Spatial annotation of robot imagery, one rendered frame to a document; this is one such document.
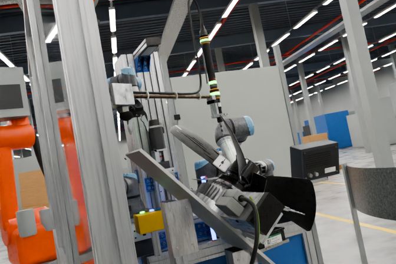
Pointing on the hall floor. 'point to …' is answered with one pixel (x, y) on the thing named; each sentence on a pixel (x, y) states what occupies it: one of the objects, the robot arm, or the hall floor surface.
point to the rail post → (307, 248)
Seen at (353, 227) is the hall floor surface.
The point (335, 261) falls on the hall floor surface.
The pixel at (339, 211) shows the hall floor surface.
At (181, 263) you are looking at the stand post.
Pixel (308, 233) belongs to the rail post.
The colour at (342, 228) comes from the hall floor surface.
